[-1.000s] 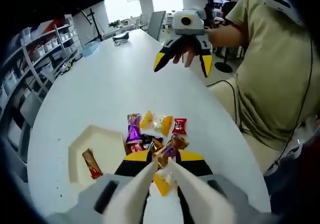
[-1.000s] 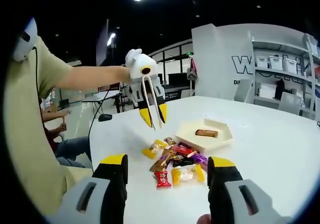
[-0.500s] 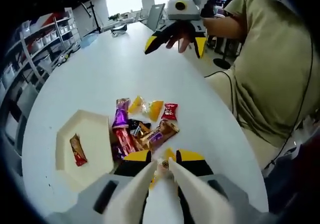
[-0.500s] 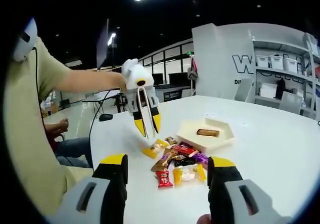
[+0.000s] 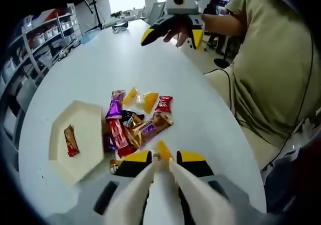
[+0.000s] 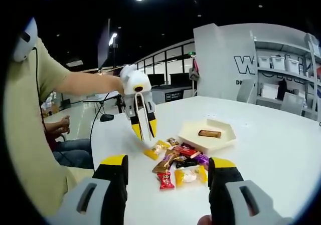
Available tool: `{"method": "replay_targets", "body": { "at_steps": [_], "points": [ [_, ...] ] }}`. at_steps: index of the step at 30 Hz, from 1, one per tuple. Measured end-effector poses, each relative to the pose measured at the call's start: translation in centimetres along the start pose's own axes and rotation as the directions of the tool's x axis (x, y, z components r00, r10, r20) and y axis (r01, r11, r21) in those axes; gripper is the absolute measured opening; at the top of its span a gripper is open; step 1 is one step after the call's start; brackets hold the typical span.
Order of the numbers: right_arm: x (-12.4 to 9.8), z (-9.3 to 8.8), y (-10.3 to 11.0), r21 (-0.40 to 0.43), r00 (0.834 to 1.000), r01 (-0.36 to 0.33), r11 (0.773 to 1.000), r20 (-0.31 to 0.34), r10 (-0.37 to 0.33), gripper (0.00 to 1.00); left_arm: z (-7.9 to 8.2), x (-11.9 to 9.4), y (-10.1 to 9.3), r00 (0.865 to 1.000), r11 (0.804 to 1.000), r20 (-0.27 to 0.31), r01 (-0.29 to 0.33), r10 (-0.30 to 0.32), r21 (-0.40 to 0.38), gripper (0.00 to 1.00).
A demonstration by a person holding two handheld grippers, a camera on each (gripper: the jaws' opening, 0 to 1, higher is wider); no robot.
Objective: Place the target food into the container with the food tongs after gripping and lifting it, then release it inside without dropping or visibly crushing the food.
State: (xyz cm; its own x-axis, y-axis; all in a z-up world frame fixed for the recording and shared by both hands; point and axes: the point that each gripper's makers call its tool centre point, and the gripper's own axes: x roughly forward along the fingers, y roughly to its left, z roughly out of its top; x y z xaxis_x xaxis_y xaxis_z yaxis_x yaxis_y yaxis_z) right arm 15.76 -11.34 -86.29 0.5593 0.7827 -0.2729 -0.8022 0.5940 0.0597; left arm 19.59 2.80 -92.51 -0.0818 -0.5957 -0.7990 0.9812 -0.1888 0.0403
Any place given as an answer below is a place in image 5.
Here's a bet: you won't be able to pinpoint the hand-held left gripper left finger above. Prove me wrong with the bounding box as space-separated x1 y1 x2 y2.
44 149 152 225

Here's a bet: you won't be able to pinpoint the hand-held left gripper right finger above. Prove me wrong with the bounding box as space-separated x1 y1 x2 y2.
176 149 267 225

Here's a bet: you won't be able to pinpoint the white food tongs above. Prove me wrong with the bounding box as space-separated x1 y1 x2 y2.
104 151 233 225

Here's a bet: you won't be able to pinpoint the small brown candy packet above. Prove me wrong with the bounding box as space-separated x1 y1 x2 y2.
109 159 123 175

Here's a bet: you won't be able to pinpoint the brown red snack bar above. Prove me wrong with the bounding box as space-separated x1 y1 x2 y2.
63 124 80 158

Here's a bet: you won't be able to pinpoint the yellow cake packet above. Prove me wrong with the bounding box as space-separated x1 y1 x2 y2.
122 86 160 114
150 139 175 172

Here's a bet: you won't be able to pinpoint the red chocolate bar packet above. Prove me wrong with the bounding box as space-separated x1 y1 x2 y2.
106 118 136 158

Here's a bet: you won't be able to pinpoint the small red candy packet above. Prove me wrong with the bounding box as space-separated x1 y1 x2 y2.
154 95 174 113

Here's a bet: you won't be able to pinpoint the cream hexagonal food container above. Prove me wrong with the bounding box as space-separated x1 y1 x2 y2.
48 99 105 187

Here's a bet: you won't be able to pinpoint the orange brown snack packet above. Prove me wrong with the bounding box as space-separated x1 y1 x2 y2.
124 124 142 150

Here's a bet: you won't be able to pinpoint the black snack packet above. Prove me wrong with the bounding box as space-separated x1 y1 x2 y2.
121 109 145 128

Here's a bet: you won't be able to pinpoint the brown purple-label snack bar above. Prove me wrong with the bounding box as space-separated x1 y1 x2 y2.
130 111 174 148

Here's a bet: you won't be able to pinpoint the person's right hand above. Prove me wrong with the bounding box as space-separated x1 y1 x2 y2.
162 19 192 48

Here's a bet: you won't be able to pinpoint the grey chair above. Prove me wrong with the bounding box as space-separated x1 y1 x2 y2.
147 1 167 26
37 49 55 70
15 77 39 112

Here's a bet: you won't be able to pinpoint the white curved device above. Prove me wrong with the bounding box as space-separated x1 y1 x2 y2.
111 22 129 35

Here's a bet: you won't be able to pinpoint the person's blue jeans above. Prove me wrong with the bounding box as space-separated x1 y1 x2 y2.
262 134 321 215

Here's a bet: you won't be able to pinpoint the black tripod stand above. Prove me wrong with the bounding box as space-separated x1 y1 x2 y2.
83 0 105 31

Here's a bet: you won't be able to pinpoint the light blue box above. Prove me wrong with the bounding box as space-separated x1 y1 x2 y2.
82 31 100 45

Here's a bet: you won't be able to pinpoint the person in beige shirt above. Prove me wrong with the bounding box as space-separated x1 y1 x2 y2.
202 0 317 167

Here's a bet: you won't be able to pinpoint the yellow black small tool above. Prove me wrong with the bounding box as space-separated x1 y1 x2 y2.
57 48 74 61

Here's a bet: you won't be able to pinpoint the group of white storage bins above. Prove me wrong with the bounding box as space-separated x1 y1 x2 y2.
4 17 80 73

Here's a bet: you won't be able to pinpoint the grey metal shelf rack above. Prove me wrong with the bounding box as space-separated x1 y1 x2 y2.
0 4 83 145

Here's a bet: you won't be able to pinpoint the black cable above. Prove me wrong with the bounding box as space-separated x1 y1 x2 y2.
202 67 251 130
262 32 315 170

